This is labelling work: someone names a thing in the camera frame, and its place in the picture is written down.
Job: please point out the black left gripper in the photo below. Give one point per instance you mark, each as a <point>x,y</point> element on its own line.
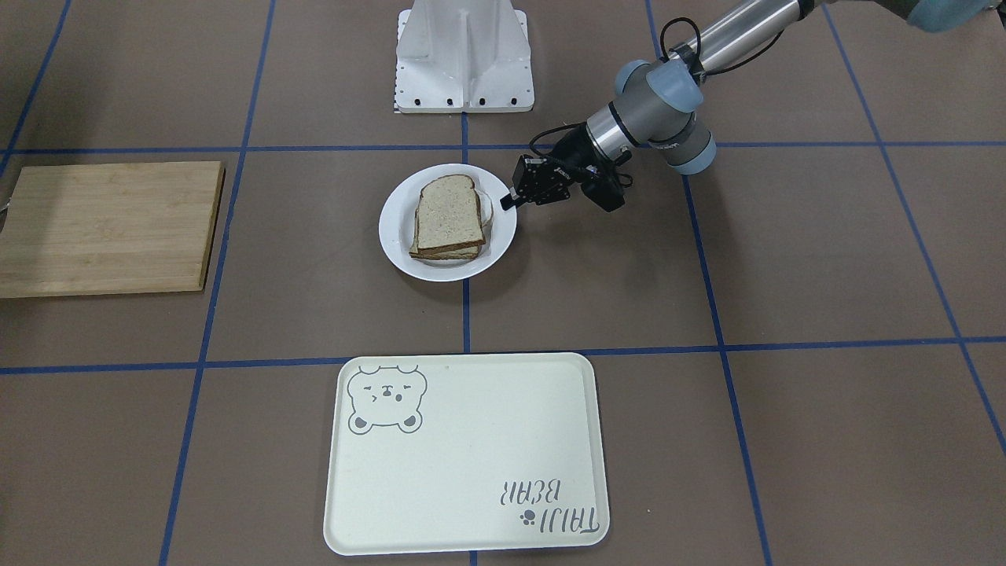
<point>571,149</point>

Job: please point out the white round plate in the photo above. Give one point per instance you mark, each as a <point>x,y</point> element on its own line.
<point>398,218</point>

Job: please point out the bread slice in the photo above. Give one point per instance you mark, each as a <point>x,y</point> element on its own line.
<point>465,254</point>
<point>448,216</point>

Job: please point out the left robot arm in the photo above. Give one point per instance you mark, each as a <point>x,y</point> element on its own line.
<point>655,105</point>

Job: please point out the bread slice on plate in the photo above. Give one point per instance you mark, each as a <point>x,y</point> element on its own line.
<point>465,254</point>

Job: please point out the cream bear serving tray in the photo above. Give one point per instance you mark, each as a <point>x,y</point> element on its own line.
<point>449,453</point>

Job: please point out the wooden cutting board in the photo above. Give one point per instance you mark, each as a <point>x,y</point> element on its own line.
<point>102,229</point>

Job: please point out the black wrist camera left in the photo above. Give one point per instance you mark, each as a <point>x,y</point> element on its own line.
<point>605,185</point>

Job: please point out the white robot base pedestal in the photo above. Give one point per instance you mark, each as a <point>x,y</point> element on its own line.
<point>463,56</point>

